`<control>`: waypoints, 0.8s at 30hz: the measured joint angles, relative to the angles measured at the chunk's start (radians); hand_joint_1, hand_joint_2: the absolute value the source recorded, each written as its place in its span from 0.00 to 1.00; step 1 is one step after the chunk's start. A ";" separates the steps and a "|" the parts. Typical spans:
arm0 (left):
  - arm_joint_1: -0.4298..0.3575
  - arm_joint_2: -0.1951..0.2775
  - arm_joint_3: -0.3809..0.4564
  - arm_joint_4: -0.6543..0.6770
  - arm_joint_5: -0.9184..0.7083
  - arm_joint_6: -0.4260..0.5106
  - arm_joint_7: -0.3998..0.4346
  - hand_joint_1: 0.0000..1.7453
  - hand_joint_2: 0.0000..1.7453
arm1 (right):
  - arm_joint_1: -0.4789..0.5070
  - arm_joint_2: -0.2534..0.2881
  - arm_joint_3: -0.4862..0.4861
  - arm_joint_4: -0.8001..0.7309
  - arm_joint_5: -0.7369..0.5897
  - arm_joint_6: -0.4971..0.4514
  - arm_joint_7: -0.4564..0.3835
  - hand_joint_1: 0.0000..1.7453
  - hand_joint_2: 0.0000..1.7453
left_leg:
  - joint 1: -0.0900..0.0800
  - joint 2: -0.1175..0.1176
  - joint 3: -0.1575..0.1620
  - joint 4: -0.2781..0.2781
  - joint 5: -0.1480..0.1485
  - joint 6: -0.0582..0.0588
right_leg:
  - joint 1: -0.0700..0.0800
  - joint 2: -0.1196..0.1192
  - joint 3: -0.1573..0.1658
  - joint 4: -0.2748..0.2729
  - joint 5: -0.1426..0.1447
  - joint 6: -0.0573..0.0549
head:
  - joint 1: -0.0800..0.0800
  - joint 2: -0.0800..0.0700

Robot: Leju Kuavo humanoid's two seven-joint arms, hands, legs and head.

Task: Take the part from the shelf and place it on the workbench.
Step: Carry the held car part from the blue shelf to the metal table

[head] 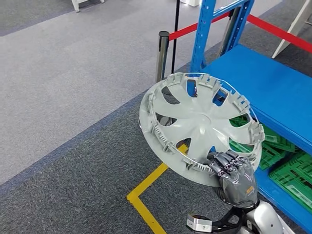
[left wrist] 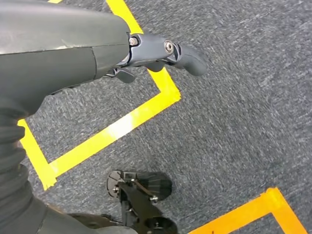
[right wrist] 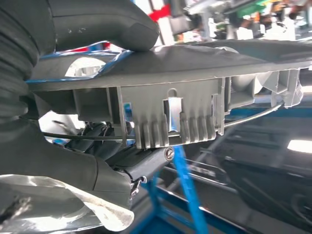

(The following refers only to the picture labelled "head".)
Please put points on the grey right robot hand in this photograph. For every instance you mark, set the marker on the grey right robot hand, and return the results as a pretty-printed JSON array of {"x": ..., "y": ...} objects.
[{"x": 239, "y": 184}]

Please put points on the grey plastic wheel hubcap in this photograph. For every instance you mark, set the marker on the grey plastic wheel hubcap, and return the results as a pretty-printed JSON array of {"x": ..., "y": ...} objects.
[{"x": 195, "y": 126}]

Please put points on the blue metal shelf rack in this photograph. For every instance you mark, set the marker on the blue metal shelf rack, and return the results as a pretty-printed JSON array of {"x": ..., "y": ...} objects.
[{"x": 268, "y": 80}]

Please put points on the green plastic crate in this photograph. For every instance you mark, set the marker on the green plastic crate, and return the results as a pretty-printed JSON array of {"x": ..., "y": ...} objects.
[
  {"x": 270, "y": 151},
  {"x": 295, "y": 181}
]

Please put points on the yellow floor tape square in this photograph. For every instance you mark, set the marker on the yellow floor tape square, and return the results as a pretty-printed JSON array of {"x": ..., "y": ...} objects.
[{"x": 146, "y": 184}]

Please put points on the red barrier belt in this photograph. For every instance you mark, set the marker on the red barrier belt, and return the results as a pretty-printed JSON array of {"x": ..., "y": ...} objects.
[{"x": 280, "y": 33}]

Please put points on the thin black pole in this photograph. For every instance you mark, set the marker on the thin black pole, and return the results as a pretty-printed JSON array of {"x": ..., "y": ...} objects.
[{"x": 175, "y": 32}]

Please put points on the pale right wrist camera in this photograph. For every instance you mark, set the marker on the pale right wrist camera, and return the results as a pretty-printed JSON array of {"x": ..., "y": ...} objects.
[{"x": 199, "y": 224}]

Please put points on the white table frame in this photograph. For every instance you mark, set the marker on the white table frame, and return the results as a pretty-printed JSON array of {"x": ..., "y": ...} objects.
[
  {"x": 191, "y": 2},
  {"x": 75, "y": 5}
]

